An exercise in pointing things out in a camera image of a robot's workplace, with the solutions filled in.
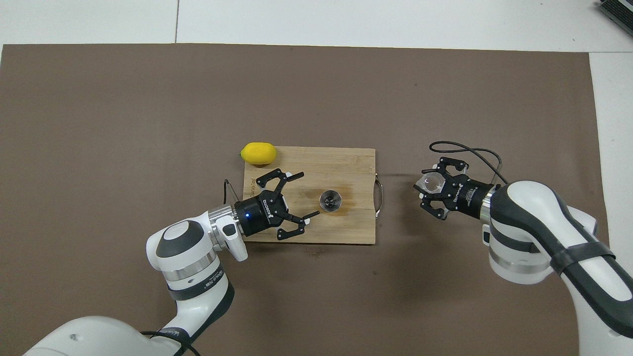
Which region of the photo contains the brown table mat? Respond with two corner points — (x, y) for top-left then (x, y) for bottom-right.
(0, 44), (623, 356)

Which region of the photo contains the yellow lemon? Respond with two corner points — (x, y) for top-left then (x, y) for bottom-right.
(240, 142), (277, 166)

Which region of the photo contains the metal double jigger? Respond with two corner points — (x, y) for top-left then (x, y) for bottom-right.
(319, 189), (343, 212)

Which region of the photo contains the small clear glass cup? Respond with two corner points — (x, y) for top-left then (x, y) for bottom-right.
(414, 172), (445, 194)

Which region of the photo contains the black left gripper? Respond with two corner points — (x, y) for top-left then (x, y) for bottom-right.
(233, 169), (321, 241)

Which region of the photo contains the wooden cutting board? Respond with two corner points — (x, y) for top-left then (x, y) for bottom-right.
(240, 146), (384, 245)

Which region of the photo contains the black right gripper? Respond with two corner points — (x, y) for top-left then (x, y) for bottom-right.
(418, 157), (495, 222)

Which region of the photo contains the grey ribbed device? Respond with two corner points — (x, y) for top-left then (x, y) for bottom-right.
(596, 0), (633, 36)

